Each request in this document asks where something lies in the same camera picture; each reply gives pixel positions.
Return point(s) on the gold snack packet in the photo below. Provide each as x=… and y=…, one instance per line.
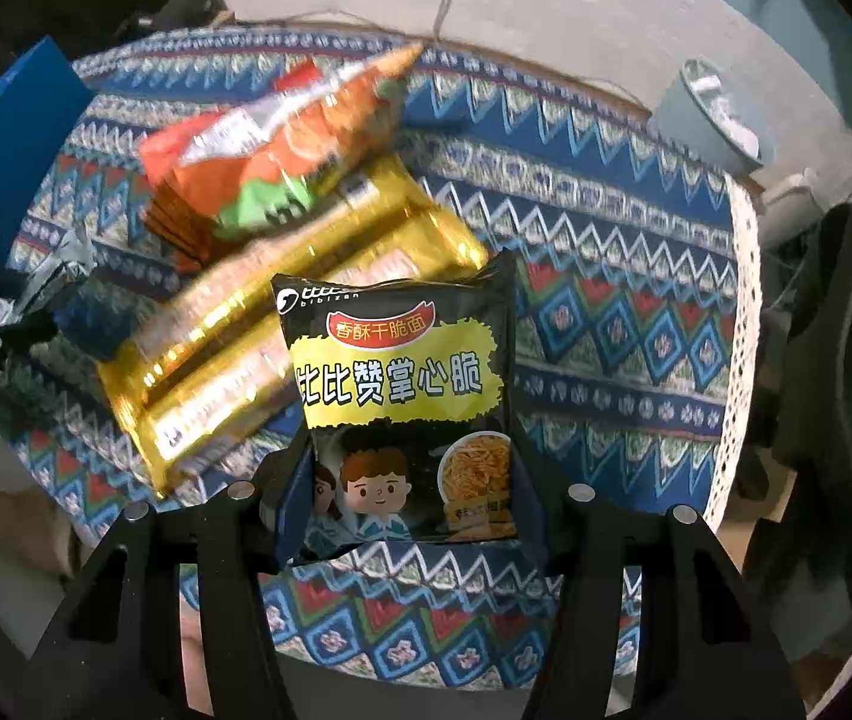
x=216, y=412
x=246, y=315

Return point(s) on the white appliance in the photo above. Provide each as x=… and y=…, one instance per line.
x=793, y=202

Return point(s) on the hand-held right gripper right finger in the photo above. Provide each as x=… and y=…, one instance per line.
x=536, y=510

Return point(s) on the dark silver snack packet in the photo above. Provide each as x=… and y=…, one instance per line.
x=58, y=266

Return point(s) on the black and yellow snack packet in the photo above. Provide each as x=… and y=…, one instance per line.
x=396, y=390

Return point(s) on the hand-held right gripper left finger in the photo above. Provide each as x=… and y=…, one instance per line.
x=295, y=517

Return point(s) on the blue-sided cardboard box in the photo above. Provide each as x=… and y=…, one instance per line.
x=21, y=150

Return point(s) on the orange white green snack packet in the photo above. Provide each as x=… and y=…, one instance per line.
x=298, y=135

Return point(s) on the grey-blue trash bin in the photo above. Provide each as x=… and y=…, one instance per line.
x=696, y=120

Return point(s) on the blue patterned tablecloth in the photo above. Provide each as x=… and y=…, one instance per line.
x=606, y=330

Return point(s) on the red-orange snack packet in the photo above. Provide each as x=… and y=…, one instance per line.
x=178, y=229

